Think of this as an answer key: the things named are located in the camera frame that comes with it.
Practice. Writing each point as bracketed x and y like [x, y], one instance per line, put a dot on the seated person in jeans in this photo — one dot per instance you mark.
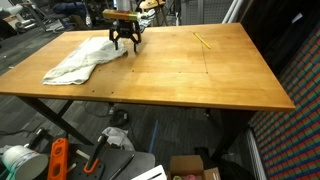
[70, 7]

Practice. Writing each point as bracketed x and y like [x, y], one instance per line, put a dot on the white flat box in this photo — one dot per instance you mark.
[146, 173]

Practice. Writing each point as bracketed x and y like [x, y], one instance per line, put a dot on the white leaning pipe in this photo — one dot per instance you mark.
[239, 11]
[230, 11]

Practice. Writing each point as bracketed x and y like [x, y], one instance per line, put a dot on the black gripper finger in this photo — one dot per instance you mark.
[114, 38]
[136, 38]

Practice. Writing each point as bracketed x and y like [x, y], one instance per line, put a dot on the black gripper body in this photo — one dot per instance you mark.
[125, 28]

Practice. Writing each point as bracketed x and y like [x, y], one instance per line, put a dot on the small open cardboard box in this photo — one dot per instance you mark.
[185, 165]

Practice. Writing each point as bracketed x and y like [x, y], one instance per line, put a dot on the black pen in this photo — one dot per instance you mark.
[121, 166]

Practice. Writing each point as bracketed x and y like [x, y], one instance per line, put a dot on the white plastic bag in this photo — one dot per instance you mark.
[116, 135]

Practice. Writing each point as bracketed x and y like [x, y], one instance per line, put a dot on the yellow pencil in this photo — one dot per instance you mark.
[202, 40]

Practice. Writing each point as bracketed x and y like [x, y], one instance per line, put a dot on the grey perforated metal panel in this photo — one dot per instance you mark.
[210, 11]

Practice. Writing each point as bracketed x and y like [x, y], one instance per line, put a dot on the white woven cloth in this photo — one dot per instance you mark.
[76, 63]

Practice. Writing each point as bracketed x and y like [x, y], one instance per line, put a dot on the black table frame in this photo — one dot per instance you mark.
[50, 115]

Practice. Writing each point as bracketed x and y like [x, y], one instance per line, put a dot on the blue floor tape strip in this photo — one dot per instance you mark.
[153, 136]

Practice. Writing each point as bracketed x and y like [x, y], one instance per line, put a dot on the white paper cup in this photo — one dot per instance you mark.
[20, 160]

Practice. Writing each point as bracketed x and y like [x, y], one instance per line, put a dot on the black perforated plate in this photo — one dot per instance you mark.
[133, 163]

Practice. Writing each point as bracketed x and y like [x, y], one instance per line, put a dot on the black orange bar clamp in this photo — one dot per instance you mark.
[98, 146]

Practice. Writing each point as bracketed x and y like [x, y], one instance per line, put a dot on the black curtain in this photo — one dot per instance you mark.
[273, 26]

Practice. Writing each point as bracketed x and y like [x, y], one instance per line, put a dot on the brown wrist camera block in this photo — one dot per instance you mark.
[123, 15]

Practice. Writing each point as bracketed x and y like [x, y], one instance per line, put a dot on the black camera stand pole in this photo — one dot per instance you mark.
[132, 4]

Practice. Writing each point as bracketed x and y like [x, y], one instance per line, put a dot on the round wooden side table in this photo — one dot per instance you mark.
[151, 4]

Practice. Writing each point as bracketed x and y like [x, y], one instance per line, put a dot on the white slotted rail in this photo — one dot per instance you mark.
[255, 156]

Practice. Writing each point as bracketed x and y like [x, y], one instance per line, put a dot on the crumpled white sheet pile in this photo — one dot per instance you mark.
[150, 16]

